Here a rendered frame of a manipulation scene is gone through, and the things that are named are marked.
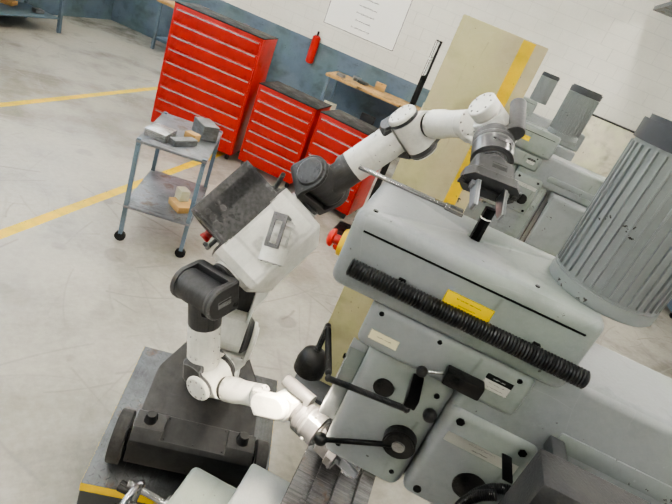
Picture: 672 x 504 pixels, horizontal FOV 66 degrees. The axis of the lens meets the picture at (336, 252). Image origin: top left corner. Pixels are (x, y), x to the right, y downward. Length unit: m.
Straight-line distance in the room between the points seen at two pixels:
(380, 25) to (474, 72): 7.55
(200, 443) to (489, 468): 1.26
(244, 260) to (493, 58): 1.73
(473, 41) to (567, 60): 7.39
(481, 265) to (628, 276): 0.24
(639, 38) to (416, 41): 3.56
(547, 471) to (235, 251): 0.88
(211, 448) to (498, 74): 2.07
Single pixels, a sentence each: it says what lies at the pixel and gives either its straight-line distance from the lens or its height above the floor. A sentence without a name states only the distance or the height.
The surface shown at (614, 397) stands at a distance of 1.10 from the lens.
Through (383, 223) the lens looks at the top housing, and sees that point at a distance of 0.93.
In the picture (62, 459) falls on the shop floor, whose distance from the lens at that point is 2.80.
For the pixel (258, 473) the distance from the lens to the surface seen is 1.74.
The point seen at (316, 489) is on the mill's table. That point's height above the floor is 0.96.
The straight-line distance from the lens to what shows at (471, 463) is 1.17.
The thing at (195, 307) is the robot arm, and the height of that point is 1.39.
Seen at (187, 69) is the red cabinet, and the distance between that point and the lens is 6.44.
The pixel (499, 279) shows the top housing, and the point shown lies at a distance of 0.94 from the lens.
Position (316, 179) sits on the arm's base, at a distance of 1.37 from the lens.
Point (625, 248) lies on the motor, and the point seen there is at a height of 2.01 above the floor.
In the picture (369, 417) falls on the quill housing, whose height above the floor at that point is 1.46.
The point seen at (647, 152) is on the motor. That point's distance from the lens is 0.99.
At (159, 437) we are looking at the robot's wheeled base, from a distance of 2.13.
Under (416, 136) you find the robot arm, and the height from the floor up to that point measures 1.96.
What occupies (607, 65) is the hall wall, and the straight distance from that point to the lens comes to 10.15.
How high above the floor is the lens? 2.21
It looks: 25 degrees down
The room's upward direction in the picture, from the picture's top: 23 degrees clockwise
